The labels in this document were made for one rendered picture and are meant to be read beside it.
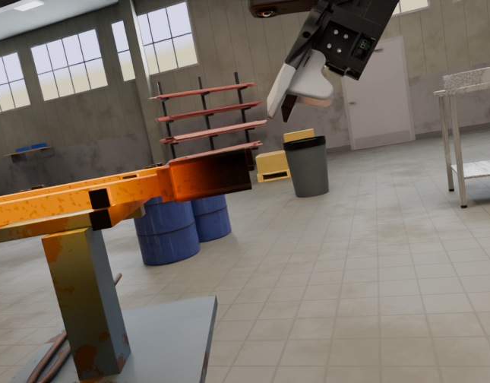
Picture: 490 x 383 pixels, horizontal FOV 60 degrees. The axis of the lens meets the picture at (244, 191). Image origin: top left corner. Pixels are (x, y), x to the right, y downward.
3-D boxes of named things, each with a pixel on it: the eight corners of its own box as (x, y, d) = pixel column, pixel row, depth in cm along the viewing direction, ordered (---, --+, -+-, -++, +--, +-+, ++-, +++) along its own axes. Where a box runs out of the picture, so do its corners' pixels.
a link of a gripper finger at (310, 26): (300, 58, 42) (333, 4, 46) (286, 52, 43) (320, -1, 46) (291, 88, 47) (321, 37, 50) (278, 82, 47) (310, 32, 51)
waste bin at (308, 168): (295, 191, 557) (286, 141, 547) (335, 186, 542) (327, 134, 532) (288, 200, 509) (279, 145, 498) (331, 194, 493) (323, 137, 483)
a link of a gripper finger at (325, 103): (314, 137, 58) (341, 80, 52) (276, 118, 59) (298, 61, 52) (321, 125, 60) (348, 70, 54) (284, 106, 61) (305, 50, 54)
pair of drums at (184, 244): (238, 225, 430) (223, 150, 418) (203, 261, 331) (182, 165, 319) (181, 232, 448) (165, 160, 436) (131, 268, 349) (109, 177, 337)
